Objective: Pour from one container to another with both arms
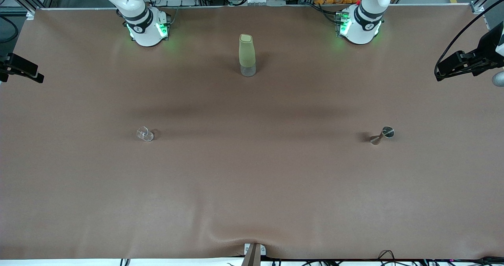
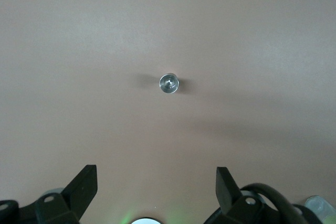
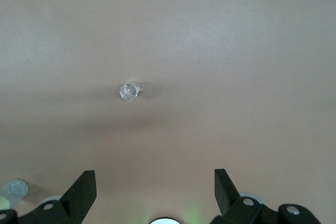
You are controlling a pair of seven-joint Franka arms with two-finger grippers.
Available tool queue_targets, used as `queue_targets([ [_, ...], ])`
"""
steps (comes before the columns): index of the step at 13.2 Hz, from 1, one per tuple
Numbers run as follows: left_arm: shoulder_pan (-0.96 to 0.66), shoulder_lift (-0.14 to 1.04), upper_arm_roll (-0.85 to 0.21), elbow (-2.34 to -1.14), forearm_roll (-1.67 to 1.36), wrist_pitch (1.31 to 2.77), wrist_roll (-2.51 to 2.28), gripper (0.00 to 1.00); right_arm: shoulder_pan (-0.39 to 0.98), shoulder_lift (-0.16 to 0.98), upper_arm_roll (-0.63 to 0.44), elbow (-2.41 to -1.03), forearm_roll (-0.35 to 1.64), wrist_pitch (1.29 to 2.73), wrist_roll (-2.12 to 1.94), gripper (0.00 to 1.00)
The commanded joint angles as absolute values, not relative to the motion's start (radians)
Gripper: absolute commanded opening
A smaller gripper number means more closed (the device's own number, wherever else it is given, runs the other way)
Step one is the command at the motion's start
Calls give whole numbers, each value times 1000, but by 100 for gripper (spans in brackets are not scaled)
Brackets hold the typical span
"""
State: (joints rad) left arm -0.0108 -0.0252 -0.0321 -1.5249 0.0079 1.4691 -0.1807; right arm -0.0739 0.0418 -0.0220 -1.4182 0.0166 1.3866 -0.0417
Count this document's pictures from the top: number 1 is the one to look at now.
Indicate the steel double jigger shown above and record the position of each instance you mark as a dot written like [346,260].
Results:
[388,132]

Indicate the tall pale green bottle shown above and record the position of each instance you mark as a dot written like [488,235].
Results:
[247,53]

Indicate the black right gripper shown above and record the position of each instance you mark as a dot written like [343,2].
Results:
[15,67]

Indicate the brown table mat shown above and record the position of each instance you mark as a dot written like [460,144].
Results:
[252,179]

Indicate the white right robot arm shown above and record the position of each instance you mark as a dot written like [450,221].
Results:
[145,35]

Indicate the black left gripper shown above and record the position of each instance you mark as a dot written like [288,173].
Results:
[489,47]

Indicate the clear glass beaker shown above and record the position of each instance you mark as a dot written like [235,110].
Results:
[145,134]

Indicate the white corner bracket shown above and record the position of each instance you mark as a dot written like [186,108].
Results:
[477,8]
[30,14]

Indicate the brown camera mount post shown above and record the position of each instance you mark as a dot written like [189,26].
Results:
[252,258]

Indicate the white mount bracket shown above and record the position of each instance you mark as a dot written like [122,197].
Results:
[263,251]

